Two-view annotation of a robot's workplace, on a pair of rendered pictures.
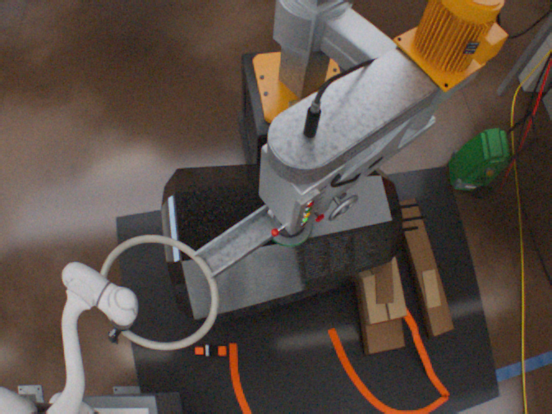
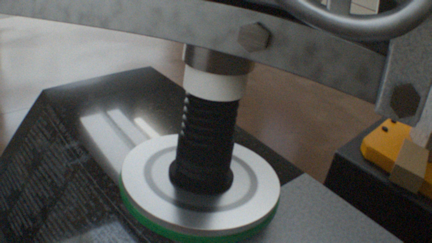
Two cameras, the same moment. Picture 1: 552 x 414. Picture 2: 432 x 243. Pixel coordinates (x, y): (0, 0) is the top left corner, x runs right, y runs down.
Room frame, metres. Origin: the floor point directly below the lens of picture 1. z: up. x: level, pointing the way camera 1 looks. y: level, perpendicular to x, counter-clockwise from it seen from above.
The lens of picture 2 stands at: (0.58, -0.41, 1.18)
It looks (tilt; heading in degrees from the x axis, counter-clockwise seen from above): 27 degrees down; 62
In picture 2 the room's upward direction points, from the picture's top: 9 degrees clockwise
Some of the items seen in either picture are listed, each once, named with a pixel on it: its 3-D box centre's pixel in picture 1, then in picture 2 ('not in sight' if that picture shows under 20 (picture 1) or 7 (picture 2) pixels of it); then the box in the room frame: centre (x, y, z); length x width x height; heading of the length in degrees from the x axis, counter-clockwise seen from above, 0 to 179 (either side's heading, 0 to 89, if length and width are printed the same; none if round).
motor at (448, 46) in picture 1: (459, 23); not in sight; (1.20, -0.55, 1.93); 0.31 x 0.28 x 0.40; 45
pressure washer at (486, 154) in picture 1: (489, 151); not in sight; (1.63, -1.42, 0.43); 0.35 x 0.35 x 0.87; 4
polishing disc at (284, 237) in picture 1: (288, 222); (200, 179); (0.75, -0.07, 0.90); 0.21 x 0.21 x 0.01
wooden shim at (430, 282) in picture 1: (430, 288); not in sight; (0.71, -1.07, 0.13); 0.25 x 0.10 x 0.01; 15
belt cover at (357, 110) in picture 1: (383, 97); not in sight; (1.00, -0.32, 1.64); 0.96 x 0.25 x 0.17; 135
